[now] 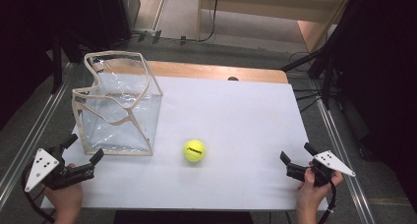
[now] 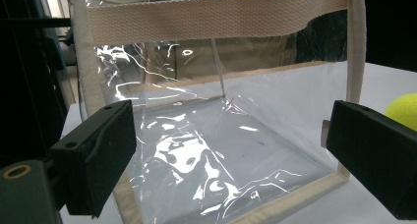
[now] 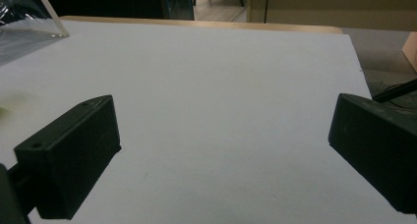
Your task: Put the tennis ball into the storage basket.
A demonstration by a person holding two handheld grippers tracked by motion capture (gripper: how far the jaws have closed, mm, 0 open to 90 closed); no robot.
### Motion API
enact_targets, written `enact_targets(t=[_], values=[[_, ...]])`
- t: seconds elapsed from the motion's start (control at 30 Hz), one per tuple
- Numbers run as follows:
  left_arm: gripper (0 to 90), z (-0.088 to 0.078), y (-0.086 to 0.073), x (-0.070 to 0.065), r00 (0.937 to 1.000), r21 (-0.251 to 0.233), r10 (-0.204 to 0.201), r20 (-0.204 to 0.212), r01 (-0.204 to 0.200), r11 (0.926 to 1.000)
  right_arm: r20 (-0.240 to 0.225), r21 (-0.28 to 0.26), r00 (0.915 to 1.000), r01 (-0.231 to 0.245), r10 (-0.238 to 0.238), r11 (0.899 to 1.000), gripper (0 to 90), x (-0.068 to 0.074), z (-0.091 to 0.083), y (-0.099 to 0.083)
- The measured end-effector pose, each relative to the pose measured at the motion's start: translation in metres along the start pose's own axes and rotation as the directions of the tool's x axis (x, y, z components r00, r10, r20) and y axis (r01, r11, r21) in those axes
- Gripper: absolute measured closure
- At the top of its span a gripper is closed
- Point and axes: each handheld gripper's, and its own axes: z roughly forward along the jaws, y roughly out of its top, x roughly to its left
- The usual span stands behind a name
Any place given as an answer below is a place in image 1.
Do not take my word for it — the wooden frame furniture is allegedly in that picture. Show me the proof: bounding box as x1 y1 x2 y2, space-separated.
196 0 354 54

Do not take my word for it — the yellow tennis ball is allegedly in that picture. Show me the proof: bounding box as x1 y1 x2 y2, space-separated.
182 139 207 163

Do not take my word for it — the black floor cable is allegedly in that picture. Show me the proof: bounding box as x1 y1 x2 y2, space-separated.
131 0 221 44

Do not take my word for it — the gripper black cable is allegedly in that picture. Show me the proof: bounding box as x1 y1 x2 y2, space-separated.
21 166 56 224
317 180 338 224

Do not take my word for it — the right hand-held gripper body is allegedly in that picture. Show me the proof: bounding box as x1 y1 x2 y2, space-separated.
286 149 357 188

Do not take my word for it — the metal floor rail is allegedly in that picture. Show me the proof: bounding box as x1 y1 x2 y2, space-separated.
0 62 74 202
313 85 378 224

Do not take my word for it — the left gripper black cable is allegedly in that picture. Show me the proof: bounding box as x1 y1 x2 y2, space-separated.
21 166 56 224

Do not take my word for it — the person's left hand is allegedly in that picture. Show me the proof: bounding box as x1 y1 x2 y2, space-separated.
43 162 84 216

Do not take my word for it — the white table sheet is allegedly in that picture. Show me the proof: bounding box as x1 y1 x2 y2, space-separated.
40 74 328 212

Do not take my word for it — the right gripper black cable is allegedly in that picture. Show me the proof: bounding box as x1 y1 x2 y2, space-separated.
317 180 338 224

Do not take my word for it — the clear plastic bag beige trim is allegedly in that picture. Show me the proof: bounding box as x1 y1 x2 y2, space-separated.
71 50 164 157

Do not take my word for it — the black tripod stand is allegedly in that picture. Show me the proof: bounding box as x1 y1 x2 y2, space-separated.
279 43 338 111

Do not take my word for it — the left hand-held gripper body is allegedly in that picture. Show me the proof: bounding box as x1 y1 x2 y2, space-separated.
24 144 96 193

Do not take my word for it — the person's right hand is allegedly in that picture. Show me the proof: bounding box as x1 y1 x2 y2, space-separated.
296 166 345 216

